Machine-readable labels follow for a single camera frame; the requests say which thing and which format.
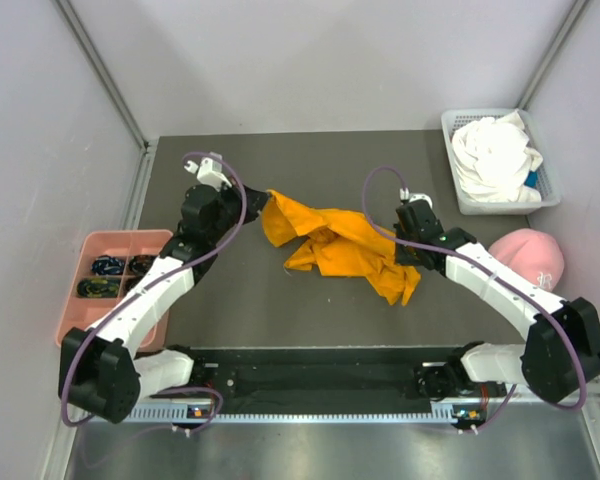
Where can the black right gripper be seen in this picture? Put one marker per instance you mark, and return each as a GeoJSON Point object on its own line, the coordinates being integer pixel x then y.
{"type": "Point", "coordinates": [404, 259]}

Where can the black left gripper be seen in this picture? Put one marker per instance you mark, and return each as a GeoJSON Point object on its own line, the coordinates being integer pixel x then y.
{"type": "Point", "coordinates": [259, 200]}

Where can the orange t shirt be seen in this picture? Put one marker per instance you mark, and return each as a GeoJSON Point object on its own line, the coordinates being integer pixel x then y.
{"type": "Point", "coordinates": [338, 243]}

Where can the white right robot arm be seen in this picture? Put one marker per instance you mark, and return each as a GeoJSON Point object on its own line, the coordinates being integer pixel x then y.
{"type": "Point", "coordinates": [560, 351]}

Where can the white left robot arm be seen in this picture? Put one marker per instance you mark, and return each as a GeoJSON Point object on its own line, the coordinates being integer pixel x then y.
{"type": "Point", "coordinates": [100, 370]}

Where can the white crumpled t shirt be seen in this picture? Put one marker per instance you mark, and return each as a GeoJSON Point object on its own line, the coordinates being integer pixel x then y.
{"type": "Point", "coordinates": [494, 158]}

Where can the blue item in basket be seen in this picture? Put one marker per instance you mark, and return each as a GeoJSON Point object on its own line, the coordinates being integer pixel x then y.
{"type": "Point", "coordinates": [531, 180]}

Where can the pink baseball cap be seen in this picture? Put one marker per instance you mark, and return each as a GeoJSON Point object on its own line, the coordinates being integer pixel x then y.
{"type": "Point", "coordinates": [534, 255]}

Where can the dark rolled sock upper right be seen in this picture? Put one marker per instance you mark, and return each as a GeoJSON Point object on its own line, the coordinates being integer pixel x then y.
{"type": "Point", "coordinates": [139, 265]}

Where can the dark rolled sock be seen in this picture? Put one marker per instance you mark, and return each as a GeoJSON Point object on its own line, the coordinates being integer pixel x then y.
{"type": "Point", "coordinates": [139, 265]}
{"type": "Point", "coordinates": [106, 265]}

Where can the white plastic basket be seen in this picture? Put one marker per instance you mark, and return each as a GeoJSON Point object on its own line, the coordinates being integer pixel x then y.
{"type": "Point", "coordinates": [451, 121]}

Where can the dark rolled sock upper left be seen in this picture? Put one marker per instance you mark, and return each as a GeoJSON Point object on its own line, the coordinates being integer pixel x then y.
{"type": "Point", "coordinates": [106, 265]}

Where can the yellow patterned rolled sock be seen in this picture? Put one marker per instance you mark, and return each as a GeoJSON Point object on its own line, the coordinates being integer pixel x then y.
{"type": "Point", "coordinates": [98, 288]}

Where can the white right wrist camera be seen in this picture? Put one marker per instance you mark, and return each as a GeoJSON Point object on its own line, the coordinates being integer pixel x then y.
{"type": "Point", "coordinates": [406, 196]}

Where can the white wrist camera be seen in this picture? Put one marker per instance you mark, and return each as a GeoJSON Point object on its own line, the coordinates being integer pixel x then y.
{"type": "Point", "coordinates": [208, 172]}
{"type": "Point", "coordinates": [406, 196]}

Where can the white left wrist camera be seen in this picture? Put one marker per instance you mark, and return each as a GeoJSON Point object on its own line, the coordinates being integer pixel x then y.
{"type": "Point", "coordinates": [208, 172]}

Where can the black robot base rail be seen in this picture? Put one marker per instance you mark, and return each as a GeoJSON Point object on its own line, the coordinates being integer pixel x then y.
{"type": "Point", "coordinates": [324, 381]}

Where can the aluminium frame post left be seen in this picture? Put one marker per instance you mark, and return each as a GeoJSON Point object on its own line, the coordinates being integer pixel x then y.
{"type": "Point", "coordinates": [88, 47]}

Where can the aluminium frame post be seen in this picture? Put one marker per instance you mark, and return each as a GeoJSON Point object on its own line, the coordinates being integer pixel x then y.
{"type": "Point", "coordinates": [558, 41]}
{"type": "Point", "coordinates": [88, 47]}

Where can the aluminium frame post right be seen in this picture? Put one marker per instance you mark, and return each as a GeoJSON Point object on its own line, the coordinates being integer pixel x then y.
{"type": "Point", "coordinates": [558, 41]}

